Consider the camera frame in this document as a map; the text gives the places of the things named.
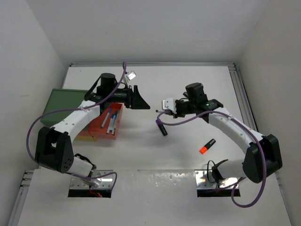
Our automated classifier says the lavender fineliner pen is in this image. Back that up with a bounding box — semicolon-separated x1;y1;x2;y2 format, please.
101;108;112;129

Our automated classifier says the light blue fineliner pen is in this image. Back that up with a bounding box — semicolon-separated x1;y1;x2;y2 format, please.
111;113;119;136

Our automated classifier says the violet fineliner pen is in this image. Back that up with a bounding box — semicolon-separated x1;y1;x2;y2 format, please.
155;109;169;113

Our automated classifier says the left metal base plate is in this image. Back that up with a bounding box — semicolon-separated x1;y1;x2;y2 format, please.
70;174;114;190

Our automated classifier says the yellow bottom drawer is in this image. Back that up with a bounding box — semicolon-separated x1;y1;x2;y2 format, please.
75;133;98;142

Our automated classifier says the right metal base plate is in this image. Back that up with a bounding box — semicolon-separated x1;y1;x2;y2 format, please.
195;169;238;190

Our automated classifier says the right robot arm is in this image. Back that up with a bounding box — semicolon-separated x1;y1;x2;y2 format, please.
174;82;283;183

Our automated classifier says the metal base plate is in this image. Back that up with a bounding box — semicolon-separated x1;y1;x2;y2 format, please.
70;174;114;190
195;169;238;190

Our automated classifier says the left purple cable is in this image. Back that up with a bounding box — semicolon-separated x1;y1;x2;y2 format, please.
25;61;129;189

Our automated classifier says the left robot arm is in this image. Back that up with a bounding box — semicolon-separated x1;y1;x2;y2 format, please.
34;73;150;178

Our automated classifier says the coral drawer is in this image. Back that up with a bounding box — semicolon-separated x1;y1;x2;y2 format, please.
88;103;123;140

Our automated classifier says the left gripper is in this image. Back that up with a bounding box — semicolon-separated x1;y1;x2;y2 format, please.
108;85;150;109

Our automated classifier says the green top drawer box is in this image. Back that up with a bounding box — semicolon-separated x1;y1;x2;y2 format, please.
40;89;87;128

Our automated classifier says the orange highlighter marker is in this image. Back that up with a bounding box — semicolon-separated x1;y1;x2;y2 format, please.
199;139;216;154

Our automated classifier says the purple highlighter marker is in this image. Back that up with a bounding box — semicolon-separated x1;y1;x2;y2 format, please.
156;119;168;136

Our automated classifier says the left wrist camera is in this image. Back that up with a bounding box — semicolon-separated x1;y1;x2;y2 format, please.
123;71;136;86

